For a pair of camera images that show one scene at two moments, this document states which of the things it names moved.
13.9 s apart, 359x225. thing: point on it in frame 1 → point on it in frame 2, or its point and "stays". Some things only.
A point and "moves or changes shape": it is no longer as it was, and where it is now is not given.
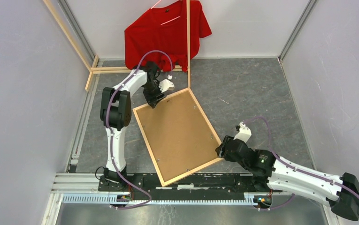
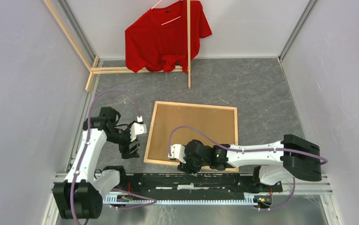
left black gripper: x=152 y=100 → x=126 y=153
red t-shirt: x=164 y=28 stays
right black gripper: x=220 y=150 → x=187 y=168
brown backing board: x=179 y=136 moves or changes shape
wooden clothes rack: x=93 y=69 stays
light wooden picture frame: x=165 y=183 → x=167 y=161
